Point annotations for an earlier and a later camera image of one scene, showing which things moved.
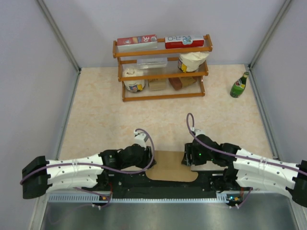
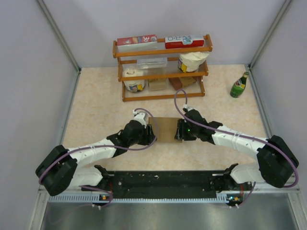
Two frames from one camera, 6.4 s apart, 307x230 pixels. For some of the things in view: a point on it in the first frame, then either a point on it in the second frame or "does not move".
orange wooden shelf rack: (170, 71) does not move
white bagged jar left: (134, 86) does not move
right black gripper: (190, 149) to (181, 134)
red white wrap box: (184, 41) does not move
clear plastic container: (153, 63) does not move
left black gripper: (147, 158) to (149, 136)
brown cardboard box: (169, 167) to (167, 128)
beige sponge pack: (157, 84) does not move
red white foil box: (149, 42) does not move
